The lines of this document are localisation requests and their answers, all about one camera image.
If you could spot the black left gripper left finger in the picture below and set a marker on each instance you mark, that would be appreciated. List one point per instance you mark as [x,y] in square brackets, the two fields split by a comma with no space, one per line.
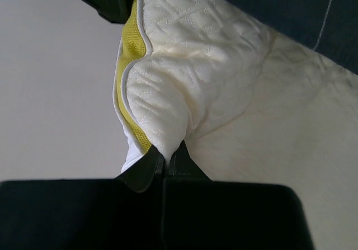
[119,213]

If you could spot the dark grey checked pillowcase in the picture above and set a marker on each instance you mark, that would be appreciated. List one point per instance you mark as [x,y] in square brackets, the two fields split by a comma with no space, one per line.
[328,27]

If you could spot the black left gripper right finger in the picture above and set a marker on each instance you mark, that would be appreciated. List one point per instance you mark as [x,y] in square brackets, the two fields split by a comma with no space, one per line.
[199,213]

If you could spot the cream memory foam pillow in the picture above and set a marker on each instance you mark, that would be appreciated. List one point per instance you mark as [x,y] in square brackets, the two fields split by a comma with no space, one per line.
[250,104]

